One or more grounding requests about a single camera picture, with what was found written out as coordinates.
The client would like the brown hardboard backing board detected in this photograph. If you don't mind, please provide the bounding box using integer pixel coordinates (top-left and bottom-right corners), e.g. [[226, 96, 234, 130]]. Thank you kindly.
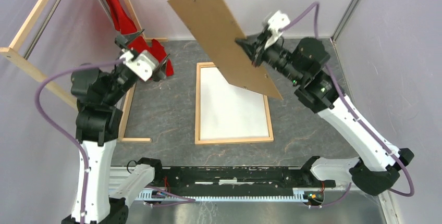
[[168, 0, 282, 99]]

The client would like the light wooden picture frame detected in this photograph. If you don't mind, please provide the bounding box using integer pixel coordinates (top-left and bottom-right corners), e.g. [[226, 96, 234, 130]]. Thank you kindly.
[[194, 61, 275, 146]]

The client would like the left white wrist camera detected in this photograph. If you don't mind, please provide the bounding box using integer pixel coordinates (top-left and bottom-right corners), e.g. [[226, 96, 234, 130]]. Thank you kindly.
[[119, 49, 160, 83]]

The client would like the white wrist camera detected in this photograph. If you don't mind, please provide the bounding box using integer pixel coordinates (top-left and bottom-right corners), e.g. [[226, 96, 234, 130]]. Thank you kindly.
[[119, 49, 160, 83], [264, 10, 290, 49]]

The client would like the red cloth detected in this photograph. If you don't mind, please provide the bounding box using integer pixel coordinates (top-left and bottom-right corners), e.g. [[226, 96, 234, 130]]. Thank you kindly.
[[106, 0, 167, 62]]

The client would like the large wooden rack frame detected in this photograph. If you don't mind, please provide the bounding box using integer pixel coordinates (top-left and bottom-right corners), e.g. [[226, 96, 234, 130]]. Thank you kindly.
[[0, 0, 169, 144]]

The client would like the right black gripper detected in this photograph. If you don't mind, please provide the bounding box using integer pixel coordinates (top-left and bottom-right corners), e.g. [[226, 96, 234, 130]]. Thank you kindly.
[[236, 27, 305, 84]]

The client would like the large printed photo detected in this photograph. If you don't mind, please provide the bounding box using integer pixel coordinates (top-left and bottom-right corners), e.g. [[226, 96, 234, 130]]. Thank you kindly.
[[200, 67, 270, 141]]

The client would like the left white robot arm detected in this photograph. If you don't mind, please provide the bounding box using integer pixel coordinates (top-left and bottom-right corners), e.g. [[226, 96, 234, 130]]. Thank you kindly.
[[63, 32, 166, 223]]

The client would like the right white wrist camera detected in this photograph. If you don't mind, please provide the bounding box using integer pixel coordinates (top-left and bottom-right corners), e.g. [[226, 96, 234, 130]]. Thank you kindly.
[[264, 10, 290, 49]]

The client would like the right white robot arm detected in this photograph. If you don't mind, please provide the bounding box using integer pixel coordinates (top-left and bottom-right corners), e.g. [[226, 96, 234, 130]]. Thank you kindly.
[[235, 32, 414, 197]]

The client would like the white slotted cable duct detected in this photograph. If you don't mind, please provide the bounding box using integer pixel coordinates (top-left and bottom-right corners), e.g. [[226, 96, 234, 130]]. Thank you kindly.
[[135, 189, 308, 203]]

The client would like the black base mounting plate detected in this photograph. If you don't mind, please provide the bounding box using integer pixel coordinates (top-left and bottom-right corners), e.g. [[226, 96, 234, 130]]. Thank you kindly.
[[150, 166, 336, 197]]

